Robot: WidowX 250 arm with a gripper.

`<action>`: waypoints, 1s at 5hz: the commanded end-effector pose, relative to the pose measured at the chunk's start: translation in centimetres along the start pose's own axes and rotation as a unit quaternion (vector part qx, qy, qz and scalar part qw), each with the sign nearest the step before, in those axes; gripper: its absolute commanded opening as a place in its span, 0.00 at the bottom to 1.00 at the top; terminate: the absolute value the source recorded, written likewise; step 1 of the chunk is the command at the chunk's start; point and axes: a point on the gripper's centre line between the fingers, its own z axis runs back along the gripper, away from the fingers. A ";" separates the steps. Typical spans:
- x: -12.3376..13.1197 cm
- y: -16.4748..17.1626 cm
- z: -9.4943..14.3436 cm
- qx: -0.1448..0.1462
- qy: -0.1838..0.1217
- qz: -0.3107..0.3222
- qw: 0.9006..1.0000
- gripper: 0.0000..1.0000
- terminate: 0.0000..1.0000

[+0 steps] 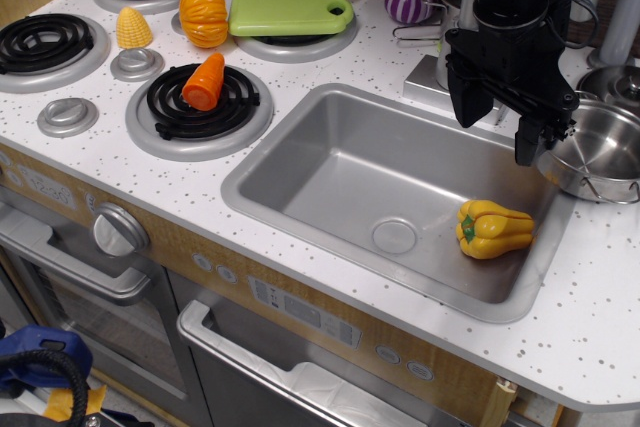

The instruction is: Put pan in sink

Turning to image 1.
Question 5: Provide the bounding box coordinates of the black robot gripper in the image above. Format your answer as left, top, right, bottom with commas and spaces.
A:
446, 25, 578, 166

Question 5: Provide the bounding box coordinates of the stainless steel pan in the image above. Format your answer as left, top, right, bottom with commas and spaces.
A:
536, 99, 639, 205

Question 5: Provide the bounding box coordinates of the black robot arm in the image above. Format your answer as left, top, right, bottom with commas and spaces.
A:
445, 0, 579, 166

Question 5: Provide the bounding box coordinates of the grey toy sink basin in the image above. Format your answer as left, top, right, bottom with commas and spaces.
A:
221, 84, 575, 323

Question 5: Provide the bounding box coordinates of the silver toy faucet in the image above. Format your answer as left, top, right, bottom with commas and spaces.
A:
403, 0, 477, 110

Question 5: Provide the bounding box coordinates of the yellow toy bell pepper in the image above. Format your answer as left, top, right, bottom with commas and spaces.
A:
455, 200, 535, 260

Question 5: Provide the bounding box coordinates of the stainless steel pot lid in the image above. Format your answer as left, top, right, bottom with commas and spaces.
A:
578, 65, 639, 109

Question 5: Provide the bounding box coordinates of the grey vertical pole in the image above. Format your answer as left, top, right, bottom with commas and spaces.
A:
588, 0, 639, 68

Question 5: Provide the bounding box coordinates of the purple striped toy onion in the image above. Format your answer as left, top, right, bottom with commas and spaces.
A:
384, 0, 438, 25

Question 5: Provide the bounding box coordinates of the green toy cutting board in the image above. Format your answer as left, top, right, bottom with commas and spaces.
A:
228, 0, 355, 37

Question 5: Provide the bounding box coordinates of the back right burner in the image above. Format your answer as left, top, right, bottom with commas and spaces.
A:
233, 19, 358, 64

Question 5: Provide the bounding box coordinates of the orange toy carrot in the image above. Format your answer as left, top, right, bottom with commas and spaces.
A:
181, 53, 226, 111

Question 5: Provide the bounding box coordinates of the orange toy pumpkin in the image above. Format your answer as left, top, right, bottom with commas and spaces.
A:
179, 0, 228, 48

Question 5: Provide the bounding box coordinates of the front right black burner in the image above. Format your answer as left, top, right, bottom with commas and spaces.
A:
125, 64, 274, 162

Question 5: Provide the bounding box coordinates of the silver dishwasher door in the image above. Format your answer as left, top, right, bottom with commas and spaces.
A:
177, 298, 463, 426

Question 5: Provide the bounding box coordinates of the grey stove knob middle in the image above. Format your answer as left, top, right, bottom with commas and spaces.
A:
110, 47, 165, 82

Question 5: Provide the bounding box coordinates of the grey stove knob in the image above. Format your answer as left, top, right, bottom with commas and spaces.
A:
110, 47, 165, 82
37, 97, 99, 138

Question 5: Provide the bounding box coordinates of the yellow toy corn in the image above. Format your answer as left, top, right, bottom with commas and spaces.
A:
116, 7, 153, 49

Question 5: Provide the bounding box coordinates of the silver oven dial knob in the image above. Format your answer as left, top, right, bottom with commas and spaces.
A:
91, 202, 150, 257

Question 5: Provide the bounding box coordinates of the grey stove knob front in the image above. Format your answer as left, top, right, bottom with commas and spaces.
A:
37, 97, 99, 138

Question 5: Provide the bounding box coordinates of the front left black burner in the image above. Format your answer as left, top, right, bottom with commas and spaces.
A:
1, 13, 111, 94

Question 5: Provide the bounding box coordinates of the silver oven door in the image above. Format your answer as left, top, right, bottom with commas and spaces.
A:
1, 188, 212, 426

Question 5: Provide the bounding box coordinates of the blue clamp tool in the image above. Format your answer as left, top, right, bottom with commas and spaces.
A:
1, 325, 93, 389

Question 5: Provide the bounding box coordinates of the black cable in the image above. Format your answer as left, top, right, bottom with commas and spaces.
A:
0, 349, 91, 427

